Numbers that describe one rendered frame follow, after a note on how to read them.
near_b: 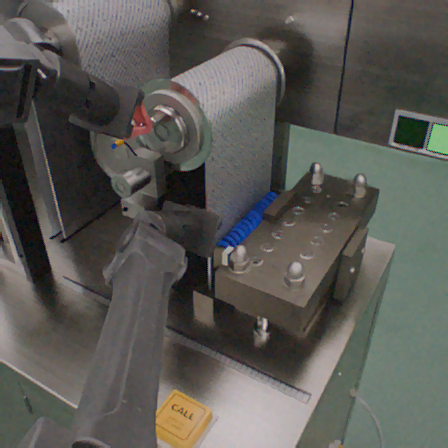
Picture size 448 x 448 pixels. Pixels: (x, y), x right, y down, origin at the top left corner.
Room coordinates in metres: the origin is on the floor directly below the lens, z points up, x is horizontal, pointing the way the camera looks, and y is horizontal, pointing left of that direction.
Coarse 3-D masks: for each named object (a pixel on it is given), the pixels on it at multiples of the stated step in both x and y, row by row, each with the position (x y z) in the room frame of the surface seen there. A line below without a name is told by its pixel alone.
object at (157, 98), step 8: (152, 96) 0.70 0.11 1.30; (160, 96) 0.69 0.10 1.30; (168, 96) 0.68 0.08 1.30; (176, 96) 0.68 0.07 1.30; (144, 104) 0.71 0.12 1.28; (152, 104) 0.70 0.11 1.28; (160, 104) 0.69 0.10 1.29; (168, 104) 0.68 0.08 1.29; (176, 104) 0.68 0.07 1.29; (184, 104) 0.67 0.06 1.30; (184, 112) 0.67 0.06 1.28; (192, 112) 0.67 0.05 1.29; (184, 120) 0.67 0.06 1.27; (192, 120) 0.66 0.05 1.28; (192, 128) 0.66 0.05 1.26; (200, 128) 0.66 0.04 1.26; (144, 136) 0.71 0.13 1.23; (192, 136) 0.66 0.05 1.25; (200, 136) 0.66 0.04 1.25; (192, 144) 0.66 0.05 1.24; (200, 144) 0.66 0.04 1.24; (160, 152) 0.70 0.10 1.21; (184, 152) 0.67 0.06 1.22; (192, 152) 0.66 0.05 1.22; (168, 160) 0.69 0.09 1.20; (176, 160) 0.68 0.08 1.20; (184, 160) 0.67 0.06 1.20
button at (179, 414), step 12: (180, 396) 0.44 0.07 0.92; (168, 408) 0.42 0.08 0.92; (180, 408) 0.42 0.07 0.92; (192, 408) 0.42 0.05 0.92; (204, 408) 0.42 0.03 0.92; (156, 420) 0.40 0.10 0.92; (168, 420) 0.40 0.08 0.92; (180, 420) 0.40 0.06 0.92; (192, 420) 0.40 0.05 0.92; (204, 420) 0.40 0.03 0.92; (168, 432) 0.39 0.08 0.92; (180, 432) 0.39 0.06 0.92; (192, 432) 0.39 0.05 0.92; (180, 444) 0.37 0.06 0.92; (192, 444) 0.38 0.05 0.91
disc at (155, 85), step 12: (156, 84) 0.70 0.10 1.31; (168, 84) 0.69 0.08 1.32; (180, 84) 0.68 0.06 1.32; (180, 96) 0.68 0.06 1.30; (192, 96) 0.67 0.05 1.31; (192, 108) 0.67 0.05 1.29; (204, 120) 0.66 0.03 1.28; (204, 132) 0.66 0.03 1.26; (144, 144) 0.72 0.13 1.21; (204, 144) 0.66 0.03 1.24; (204, 156) 0.66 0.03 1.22; (180, 168) 0.69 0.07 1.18; (192, 168) 0.67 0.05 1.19
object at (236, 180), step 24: (264, 120) 0.83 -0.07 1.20; (240, 144) 0.75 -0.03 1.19; (264, 144) 0.83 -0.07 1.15; (216, 168) 0.69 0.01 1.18; (240, 168) 0.76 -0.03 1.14; (264, 168) 0.84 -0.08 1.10; (216, 192) 0.69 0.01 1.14; (240, 192) 0.76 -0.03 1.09; (264, 192) 0.84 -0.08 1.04; (240, 216) 0.76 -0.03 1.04; (216, 240) 0.68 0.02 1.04
